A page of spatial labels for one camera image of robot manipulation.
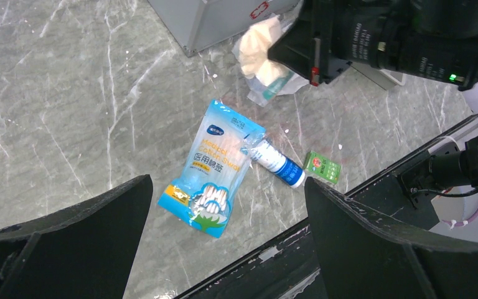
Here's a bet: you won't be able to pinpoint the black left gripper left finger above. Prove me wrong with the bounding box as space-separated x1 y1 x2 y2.
0 175 153 298

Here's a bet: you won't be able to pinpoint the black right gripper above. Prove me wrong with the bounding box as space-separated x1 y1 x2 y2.
268 0 352 86

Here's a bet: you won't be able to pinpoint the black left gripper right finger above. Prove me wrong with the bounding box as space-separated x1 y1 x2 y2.
304 178 478 298

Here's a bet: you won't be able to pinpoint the beige latex gloves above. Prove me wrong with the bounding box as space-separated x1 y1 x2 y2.
238 16 289 87

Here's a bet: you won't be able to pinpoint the grey plastic divider tray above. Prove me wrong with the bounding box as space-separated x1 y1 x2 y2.
352 62 406 90

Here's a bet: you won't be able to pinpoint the blue cotton swab bag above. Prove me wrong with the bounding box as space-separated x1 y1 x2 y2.
158 100 266 238

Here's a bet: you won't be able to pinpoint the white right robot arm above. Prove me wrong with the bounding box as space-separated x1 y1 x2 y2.
268 1 478 91

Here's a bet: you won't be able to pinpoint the grey metal medicine case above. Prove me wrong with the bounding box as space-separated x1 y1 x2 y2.
149 0 298 57

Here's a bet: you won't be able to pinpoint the white gauze bag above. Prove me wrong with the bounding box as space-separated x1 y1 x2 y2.
232 14 308 107

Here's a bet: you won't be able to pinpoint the small green box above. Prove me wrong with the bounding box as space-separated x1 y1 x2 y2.
304 151 341 185

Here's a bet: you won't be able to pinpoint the white blue spray bottle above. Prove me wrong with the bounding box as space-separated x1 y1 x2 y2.
241 140 306 189

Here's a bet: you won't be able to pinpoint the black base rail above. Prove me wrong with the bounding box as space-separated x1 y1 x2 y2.
179 114 478 298

